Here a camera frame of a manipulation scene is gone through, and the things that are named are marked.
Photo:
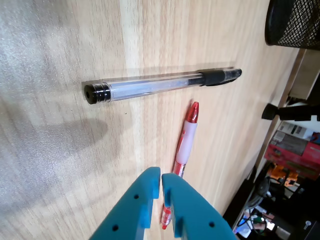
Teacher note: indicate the red cardboard box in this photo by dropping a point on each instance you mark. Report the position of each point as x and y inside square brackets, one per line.
[292, 150]

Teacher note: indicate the orange plastic parts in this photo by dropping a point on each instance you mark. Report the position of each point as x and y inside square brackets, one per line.
[282, 175]

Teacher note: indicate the black mesh pen holder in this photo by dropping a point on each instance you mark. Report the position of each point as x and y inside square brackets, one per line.
[292, 22]

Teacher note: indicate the clear pen with black cap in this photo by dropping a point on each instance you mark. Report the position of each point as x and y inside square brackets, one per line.
[150, 86]

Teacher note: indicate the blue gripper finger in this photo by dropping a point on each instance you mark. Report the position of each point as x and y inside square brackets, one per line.
[130, 212]
[195, 215]

